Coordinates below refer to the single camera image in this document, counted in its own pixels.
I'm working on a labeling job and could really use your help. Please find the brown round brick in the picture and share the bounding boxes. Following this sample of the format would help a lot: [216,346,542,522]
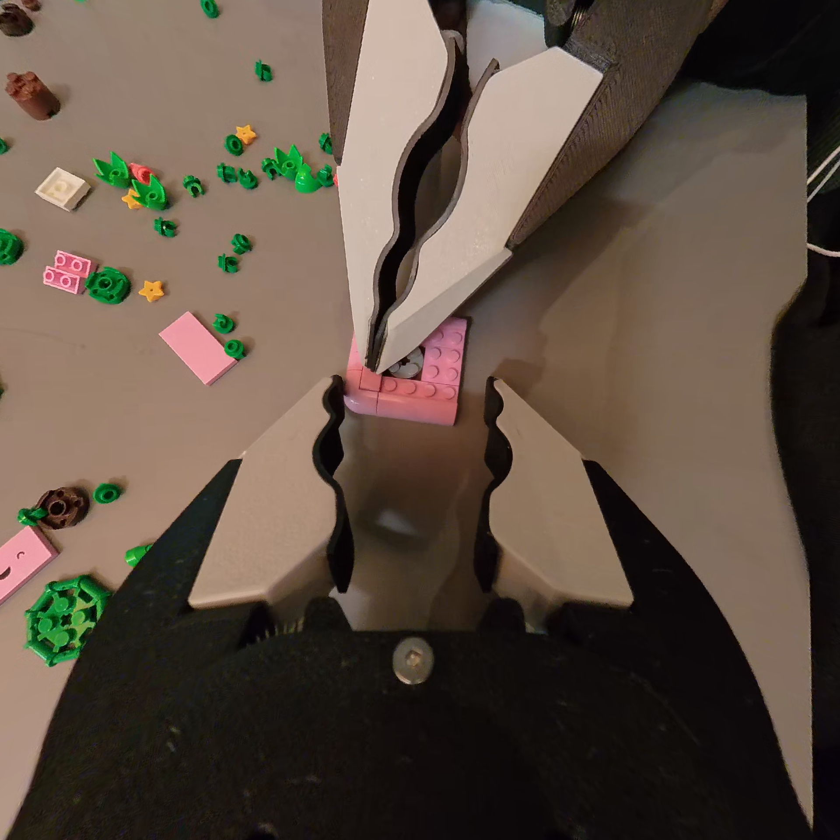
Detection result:
[5,71,61,121]

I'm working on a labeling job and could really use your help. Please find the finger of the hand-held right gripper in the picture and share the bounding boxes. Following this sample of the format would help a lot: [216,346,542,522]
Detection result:
[338,0,465,371]
[377,47,605,373]

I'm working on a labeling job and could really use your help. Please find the pink face tile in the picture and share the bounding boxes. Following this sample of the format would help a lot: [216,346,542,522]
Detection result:
[0,525,59,605]

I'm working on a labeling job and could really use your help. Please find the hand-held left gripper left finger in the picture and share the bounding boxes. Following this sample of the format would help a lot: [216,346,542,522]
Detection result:
[188,375,355,614]

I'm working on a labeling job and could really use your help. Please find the white cable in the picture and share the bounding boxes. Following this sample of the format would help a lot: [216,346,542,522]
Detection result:
[806,144,840,258]

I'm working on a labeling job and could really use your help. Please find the scattered small green clips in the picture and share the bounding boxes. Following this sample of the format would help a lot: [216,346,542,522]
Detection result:
[154,60,336,361]

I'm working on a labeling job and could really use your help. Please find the green web piece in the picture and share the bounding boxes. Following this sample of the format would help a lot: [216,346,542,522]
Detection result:
[25,575,112,667]

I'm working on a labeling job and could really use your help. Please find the large pink smooth tile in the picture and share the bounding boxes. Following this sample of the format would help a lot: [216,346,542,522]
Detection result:
[159,310,238,387]

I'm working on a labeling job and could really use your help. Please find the brown round plate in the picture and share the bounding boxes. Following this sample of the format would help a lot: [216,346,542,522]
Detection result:
[36,487,89,529]

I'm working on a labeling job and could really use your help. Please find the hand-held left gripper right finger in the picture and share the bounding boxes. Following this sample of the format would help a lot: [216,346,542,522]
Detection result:
[474,378,634,609]

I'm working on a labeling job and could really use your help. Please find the white square tile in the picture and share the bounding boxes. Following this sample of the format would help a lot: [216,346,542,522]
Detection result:
[35,167,91,212]

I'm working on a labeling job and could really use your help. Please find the pink studded plate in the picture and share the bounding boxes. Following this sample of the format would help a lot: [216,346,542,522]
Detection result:
[423,317,469,385]

